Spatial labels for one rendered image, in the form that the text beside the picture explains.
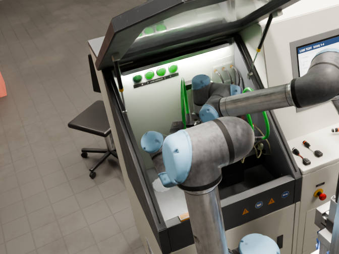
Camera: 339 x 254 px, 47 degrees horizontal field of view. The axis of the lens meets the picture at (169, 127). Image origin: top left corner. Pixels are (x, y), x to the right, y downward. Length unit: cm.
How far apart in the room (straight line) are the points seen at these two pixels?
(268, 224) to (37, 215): 200
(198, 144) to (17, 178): 307
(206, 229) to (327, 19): 129
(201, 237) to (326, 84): 59
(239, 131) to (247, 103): 42
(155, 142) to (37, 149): 289
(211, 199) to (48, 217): 245
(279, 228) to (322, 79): 97
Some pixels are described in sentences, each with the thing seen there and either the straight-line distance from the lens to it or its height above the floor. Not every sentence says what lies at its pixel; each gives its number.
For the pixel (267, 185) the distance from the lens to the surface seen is 181.
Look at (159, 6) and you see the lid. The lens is 94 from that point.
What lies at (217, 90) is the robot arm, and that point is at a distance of 149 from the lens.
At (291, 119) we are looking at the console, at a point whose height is 108.
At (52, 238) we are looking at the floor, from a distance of 314.
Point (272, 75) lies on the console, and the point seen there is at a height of 132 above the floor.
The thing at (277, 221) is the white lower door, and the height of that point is 71.
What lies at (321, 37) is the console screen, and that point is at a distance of 199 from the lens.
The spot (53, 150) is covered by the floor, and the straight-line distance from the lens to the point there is 400.
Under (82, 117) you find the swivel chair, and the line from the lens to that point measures 342.
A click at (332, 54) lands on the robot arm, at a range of 137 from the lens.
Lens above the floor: 220
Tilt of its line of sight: 34 degrees down
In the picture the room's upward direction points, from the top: 9 degrees counter-clockwise
